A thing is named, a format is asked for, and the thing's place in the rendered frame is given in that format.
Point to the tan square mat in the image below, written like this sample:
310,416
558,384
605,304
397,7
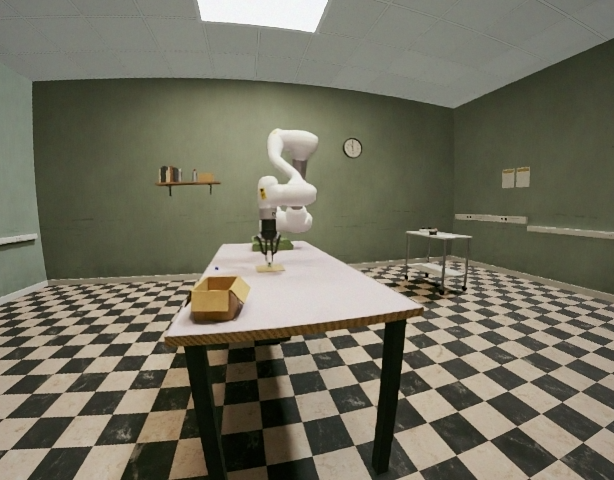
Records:
276,267

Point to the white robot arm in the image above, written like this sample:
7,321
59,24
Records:
297,193

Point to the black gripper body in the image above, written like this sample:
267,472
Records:
268,226

